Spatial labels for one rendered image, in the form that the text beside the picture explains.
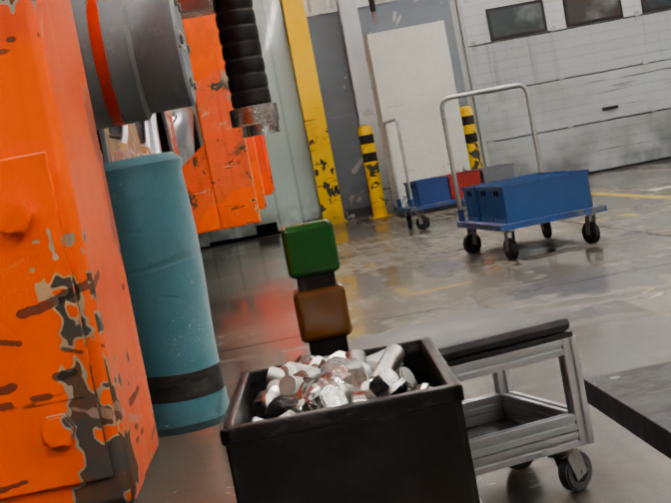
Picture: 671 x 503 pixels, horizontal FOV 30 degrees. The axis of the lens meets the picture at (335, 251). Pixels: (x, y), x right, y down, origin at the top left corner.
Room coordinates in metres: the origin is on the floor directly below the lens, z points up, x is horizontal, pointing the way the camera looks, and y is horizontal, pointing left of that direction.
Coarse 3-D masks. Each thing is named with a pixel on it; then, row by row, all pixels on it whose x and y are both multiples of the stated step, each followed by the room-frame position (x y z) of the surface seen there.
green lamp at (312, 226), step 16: (304, 224) 0.95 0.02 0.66; (320, 224) 0.94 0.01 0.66; (288, 240) 0.94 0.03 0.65; (304, 240) 0.94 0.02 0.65; (320, 240) 0.94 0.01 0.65; (288, 256) 0.94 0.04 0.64; (304, 256) 0.94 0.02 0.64; (320, 256) 0.94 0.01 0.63; (336, 256) 0.95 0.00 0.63; (304, 272) 0.94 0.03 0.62; (320, 272) 0.94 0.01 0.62
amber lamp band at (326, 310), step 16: (320, 288) 0.95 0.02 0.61; (336, 288) 0.94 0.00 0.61; (304, 304) 0.94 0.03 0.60; (320, 304) 0.94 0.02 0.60; (336, 304) 0.94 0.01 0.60; (304, 320) 0.94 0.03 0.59; (320, 320) 0.94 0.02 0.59; (336, 320) 0.94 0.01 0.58; (304, 336) 0.94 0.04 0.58; (320, 336) 0.94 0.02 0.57; (336, 336) 0.95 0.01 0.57
